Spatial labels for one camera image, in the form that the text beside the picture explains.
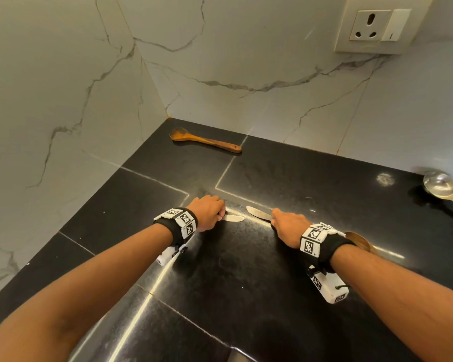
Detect person's right hand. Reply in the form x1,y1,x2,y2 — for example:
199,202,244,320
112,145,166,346
270,208,312,249

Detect person's left hand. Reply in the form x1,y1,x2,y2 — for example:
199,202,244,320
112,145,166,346
187,195,226,232

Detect dark wooden spoon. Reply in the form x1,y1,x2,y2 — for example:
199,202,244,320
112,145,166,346
345,231,378,255

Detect orange wooden spatula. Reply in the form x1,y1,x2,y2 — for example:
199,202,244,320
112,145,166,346
169,127,242,154

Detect large steel ladle spoon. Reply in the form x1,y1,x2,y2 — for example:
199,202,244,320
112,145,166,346
422,170,453,215

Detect person's left forearm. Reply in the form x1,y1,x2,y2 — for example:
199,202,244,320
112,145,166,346
0,223,174,362

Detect person's right forearm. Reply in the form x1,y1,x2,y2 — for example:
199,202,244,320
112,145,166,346
330,244,453,362

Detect black left wristband with markers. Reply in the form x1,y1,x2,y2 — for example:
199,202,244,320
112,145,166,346
153,207,199,247

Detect black wristband with markers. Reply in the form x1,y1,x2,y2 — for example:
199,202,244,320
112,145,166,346
153,207,199,247
299,222,355,274

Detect black right wristband with markers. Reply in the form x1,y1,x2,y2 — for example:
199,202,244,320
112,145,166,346
299,222,355,274

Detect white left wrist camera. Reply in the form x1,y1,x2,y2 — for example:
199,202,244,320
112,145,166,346
157,243,188,266

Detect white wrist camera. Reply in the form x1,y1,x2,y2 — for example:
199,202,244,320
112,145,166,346
308,271,350,305
157,243,188,266

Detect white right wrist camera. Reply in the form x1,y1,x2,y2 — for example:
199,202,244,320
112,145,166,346
308,271,350,305

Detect empty white wall socket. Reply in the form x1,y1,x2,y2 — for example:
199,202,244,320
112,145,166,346
335,0,437,55

